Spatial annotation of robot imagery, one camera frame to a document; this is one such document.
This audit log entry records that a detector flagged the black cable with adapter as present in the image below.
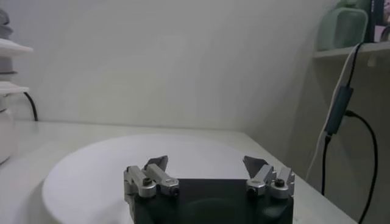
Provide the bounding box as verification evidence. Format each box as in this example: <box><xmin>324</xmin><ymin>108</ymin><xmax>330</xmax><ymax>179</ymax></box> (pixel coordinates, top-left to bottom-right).
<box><xmin>321</xmin><ymin>42</ymin><xmax>380</xmax><ymax>224</ymax></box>

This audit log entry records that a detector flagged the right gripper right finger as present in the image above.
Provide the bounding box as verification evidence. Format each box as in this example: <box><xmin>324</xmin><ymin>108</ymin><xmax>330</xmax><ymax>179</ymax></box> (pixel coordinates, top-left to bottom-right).
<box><xmin>243</xmin><ymin>155</ymin><xmax>296</xmax><ymax>200</ymax></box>

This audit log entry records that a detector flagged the cream electric cooker base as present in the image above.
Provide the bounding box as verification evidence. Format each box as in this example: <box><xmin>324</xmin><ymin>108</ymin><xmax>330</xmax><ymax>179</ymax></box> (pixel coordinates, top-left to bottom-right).
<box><xmin>0</xmin><ymin>80</ymin><xmax>30</xmax><ymax>167</ymax></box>

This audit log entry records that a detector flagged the pale green container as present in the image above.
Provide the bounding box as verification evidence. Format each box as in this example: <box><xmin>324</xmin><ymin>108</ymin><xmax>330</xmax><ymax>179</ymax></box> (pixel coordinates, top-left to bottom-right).
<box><xmin>316</xmin><ymin>0</ymin><xmax>371</xmax><ymax>52</ymax></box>

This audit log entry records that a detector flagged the white shelf table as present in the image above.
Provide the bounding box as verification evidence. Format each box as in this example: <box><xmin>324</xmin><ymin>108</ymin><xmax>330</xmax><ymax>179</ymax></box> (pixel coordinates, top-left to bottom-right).
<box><xmin>313</xmin><ymin>41</ymin><xmax>390</xmax><ymax>60</ymax></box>

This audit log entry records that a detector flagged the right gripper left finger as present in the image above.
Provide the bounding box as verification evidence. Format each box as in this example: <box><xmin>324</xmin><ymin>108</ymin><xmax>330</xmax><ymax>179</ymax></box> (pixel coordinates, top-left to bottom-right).
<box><xmin>123</xmin><ymin>155</ymin><xmax>180</xmax><ymax>202</ymax></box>

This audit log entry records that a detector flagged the white hanging cable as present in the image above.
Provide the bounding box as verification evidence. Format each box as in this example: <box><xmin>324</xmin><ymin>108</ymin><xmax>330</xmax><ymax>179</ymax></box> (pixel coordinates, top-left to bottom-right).
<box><xmin>305</xmin><ymin>44</ymin><xmax>361</xmax><ymax>181</ymax></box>

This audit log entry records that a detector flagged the white round plate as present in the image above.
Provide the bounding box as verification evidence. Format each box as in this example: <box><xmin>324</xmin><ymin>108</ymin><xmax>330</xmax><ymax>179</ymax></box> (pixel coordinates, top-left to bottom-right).
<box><xmin>41</xmin><ymin>133</ymin><xmax>254</xmax><ymax>224</ymax></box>

